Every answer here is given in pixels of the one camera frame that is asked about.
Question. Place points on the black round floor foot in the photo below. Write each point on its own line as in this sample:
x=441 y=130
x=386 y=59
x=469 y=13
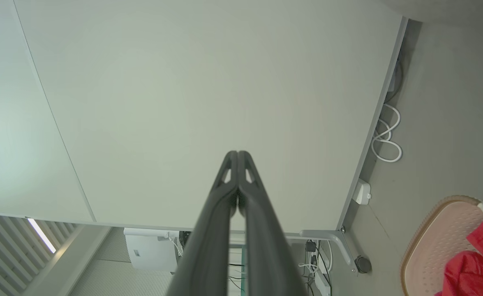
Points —
x=363 y=264

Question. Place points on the white power strip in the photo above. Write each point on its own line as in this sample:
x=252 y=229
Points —
x=322 y=283

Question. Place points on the white power adapter box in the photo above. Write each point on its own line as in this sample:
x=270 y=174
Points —
x=362 y=192

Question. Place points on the red cloth garment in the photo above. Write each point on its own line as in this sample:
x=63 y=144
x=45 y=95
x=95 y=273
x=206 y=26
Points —
x=471 y=271

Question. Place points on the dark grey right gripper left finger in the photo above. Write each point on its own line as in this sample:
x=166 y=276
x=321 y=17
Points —
x=208 y=242

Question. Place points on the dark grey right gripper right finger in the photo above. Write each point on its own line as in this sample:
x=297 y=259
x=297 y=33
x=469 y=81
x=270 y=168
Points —
x=266 y=246

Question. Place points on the pale pink perforated laundry basket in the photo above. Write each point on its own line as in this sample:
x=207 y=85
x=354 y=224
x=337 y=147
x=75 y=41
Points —
x=434 y=242

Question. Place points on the white box appliance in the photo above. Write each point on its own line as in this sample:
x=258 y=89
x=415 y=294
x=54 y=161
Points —
x=151 y=250

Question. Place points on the long ceiling light strip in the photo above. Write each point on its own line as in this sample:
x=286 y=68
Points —
x=42 y=235

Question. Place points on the black plug adapter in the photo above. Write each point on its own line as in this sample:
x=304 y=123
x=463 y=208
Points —
x=310 y=246

